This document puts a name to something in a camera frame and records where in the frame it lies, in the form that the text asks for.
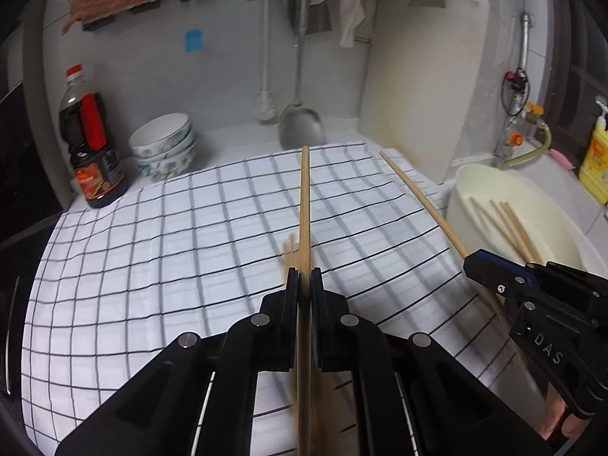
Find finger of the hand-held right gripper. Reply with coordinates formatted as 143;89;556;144
477;248;552;280
463;253;521;298

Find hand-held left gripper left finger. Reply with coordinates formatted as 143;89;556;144
54;268;301;456

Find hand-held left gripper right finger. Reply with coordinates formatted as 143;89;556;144
310;268;554;456

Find pile of wooden chopsticks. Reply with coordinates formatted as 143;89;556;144
469;196;545;267

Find single wooden chopstick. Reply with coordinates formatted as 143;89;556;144
379;151;547;395
282;233;305;438
295;146;314;456

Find cream plastic basin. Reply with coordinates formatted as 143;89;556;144
446;164;599;286

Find person's right hand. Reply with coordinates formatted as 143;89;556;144
541;382;592;442

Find yellow detergent bottle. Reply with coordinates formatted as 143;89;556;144
578;97;608;205

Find white black checkered cloth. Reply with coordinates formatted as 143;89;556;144
21;141;547;456

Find metal ladle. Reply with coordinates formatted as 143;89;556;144
279;0;328;150

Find white cutting board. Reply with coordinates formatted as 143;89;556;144
358;0;490;184

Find metal water pipe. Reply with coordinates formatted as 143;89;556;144
494;12;533;169

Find dark sauce bottle red cap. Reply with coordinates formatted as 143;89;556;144
58;64;128;209

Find steel cleaver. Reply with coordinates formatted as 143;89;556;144
278;0;333;36

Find beige hanging cloth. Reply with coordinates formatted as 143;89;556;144
310;0;367;49

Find olive flexible hose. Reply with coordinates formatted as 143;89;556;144
496;123;553;169

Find black red valve with cable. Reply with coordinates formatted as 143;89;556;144
502;69;530;117

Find white handled brush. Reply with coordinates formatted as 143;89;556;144
254;0;279;124

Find dark window frame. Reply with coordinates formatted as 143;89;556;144
546;0;608;153

